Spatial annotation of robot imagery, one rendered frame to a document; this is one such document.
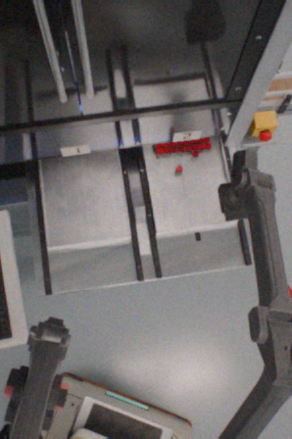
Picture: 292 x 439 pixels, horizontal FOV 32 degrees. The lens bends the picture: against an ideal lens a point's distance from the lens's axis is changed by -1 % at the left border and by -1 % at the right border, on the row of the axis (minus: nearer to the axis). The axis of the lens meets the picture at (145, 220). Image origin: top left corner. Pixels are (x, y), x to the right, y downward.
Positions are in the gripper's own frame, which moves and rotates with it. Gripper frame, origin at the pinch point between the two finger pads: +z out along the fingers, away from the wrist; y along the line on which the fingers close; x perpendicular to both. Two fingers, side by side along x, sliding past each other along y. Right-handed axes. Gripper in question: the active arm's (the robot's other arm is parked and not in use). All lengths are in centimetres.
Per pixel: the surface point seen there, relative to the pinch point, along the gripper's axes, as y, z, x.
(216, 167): 19.9, 19.8, -3.9
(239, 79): 26.9, -24.1, -3.7
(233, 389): -59, 107, -13
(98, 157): 28.7, 20.2, 33.8
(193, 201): 9.4, 19.8, 5.6
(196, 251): -6.8, 20.0, 7.5
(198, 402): -62, 108, 4
